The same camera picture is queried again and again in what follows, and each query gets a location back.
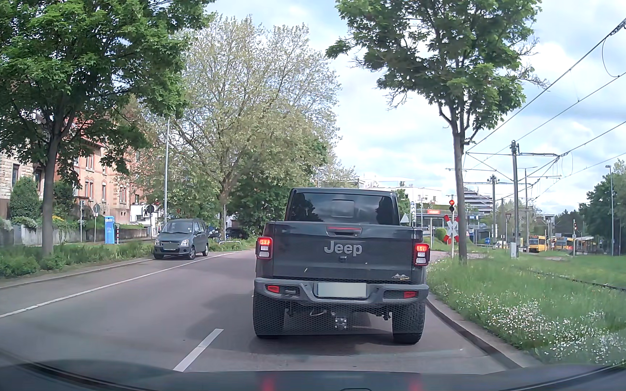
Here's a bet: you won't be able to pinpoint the grey pickup truck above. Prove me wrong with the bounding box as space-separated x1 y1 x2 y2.
252 188 431 345

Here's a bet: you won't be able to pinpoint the dark parked car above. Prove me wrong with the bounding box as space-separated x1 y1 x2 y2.
208 226 250 241

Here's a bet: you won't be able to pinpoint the pale leafed tree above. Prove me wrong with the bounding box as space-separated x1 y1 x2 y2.
123 15 346 235

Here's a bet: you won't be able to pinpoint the white buildings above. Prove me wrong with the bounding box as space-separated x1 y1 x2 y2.
356 177 494 229

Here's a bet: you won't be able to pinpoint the small grey car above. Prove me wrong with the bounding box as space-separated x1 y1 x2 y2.
153 218 210 261

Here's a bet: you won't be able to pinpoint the railway crossing sign with light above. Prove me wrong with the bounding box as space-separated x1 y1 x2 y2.
443 199 460 259

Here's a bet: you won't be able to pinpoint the car's own bonnet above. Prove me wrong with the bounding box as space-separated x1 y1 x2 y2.
0 356 626 391

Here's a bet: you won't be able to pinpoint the tall slim tree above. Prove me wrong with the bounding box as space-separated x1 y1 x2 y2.
326 0 546 264

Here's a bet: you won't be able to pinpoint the road markings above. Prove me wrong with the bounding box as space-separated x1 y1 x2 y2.
0 251 249 373

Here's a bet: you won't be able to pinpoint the grey asphalt road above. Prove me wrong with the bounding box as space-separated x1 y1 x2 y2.
0 250 526 374

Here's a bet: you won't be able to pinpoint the red brick building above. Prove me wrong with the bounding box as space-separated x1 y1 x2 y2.
0 117 153 229

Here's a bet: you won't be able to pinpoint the yellow tram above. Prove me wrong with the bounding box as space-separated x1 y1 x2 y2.
528 235 575 253

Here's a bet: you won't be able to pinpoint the grass verge with flowers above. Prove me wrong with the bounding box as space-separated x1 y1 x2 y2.
427 249 626 368

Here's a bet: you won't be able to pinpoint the large green tree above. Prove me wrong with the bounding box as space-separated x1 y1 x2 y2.
0 0 212 257

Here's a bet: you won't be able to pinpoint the tram stop shelter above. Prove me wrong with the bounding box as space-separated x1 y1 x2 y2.
569 236 596 255

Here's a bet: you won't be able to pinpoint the grass verge with bushes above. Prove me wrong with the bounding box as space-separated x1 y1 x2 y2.
0 237 257 283

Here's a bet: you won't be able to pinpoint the tram track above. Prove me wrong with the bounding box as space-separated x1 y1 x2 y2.
509 261 626 299

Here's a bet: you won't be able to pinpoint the group of trees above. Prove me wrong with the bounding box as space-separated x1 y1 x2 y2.
555 157 626 256

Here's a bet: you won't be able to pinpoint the lamp post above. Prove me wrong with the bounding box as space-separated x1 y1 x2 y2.
163 117 171 224
605 164 615 256

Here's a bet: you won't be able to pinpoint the overhead wire mast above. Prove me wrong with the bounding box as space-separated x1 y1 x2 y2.
465 140 562 258
464 174 515 248

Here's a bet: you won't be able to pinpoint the overhead wires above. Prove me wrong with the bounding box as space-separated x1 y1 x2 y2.
463 0 626 203

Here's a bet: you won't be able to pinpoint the stone garden wall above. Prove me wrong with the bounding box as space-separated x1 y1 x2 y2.
0 224 151 248

